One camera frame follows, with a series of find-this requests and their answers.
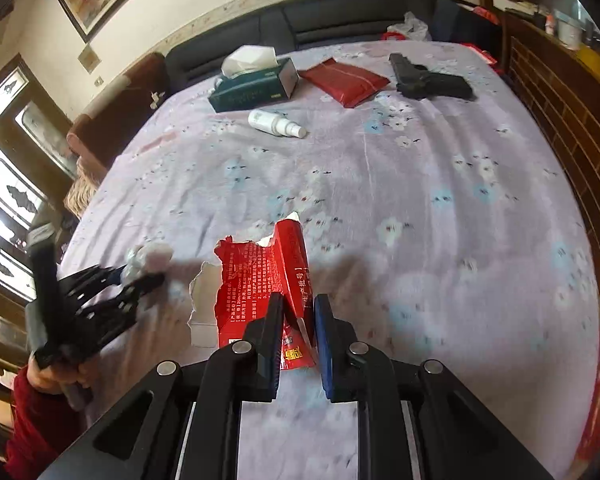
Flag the floral tablecloth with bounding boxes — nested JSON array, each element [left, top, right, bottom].
[[55, 40, 600, 480]]

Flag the wooden sideboard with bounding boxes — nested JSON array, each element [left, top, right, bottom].
[[492, 0, 600, 306]]

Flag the yellow box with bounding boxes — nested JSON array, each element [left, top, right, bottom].
[[577, 45, 600, 81]]

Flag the black sofa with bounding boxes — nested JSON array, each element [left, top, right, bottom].
[[165, 0, 436, 96]]

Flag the wooden glass door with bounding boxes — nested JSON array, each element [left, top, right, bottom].
[[0, 52, 81, 361]]

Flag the person's left hand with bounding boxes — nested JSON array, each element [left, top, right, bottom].
[[27, 352, 103, 408]]

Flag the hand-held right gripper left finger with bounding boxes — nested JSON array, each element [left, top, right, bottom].
[[39, 291, 287, 480]]

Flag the red torn box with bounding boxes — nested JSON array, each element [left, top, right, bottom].
[[187, 212, 318, 372]]

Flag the person's left forearm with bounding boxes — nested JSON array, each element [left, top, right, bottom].
[[2, 360, 88, 480]]

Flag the green tissue box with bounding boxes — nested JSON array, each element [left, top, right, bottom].
[[207, 45, 301, 113]]

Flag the wall plaque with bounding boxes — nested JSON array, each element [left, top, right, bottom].
[[77, 44, 102, 75]]

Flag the clear plastic bag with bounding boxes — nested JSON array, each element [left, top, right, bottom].
[[386, 11, 433, 43]]

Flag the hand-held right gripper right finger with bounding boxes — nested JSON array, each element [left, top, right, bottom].
[[314, 294, 556, 480]]

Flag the brown armchair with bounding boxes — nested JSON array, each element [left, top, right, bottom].
[[66, 51, 171, 181]]

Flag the white spray bottle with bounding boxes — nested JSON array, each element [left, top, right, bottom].
[[247, 109, 308, 140]]

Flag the white jar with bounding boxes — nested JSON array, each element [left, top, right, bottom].
[[555, 10, 583, 51]]

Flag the white plastic bag ball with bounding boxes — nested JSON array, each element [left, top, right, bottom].
[[122, 242, 175, 281]]

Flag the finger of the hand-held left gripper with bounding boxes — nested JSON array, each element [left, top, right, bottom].
[[62, 265, 128, 306], [75, 272, 166, 346]]

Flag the red packet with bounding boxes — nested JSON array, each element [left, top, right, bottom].
[[299, 57, 391, 109]]

